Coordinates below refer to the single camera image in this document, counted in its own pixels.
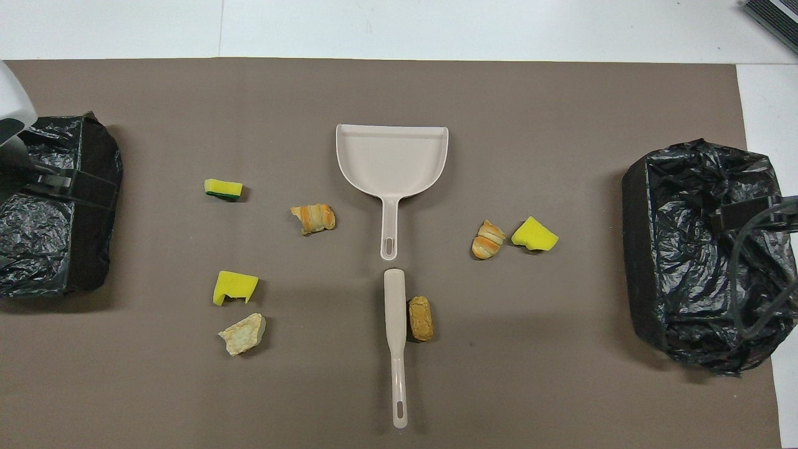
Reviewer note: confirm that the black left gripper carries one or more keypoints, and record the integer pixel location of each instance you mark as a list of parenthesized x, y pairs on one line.
[(15, 162)]

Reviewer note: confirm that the yellow green sponge piece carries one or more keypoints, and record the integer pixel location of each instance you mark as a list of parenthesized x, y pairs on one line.
[(223, 186)]

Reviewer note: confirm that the notched yellow sponge piece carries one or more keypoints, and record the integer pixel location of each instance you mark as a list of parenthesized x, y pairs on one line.
[(230, 284)]

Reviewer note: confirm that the pale bread chunk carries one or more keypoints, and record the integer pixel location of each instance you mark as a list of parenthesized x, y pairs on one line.
[(243, 335)]

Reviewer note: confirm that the yellow sponge wedge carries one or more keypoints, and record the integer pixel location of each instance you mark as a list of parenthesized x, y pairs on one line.
[(533, 236)]

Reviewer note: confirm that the striped croissant piece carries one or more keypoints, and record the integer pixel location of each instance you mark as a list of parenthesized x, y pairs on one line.
[(315, 218), (488, 243)]

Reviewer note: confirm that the beige plastic dustpan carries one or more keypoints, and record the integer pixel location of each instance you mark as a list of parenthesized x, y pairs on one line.
[(389, 162)]

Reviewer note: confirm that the beige hand brush black bristles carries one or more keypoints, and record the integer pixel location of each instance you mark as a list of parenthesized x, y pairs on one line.
[(394, 299)]

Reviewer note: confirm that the black bag lined bin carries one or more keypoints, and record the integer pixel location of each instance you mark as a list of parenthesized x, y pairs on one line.
[(93, 249), (673, 280)]

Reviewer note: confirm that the grey ribbed object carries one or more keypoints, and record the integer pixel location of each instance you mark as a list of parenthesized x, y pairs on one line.
[(776, 15)]

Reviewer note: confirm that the brown paper table mat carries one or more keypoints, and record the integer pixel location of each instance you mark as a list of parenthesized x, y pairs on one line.
[(399, 81)]

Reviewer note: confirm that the brown peanut shaped bread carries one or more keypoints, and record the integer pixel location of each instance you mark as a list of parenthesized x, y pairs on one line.
[(421, 318)]

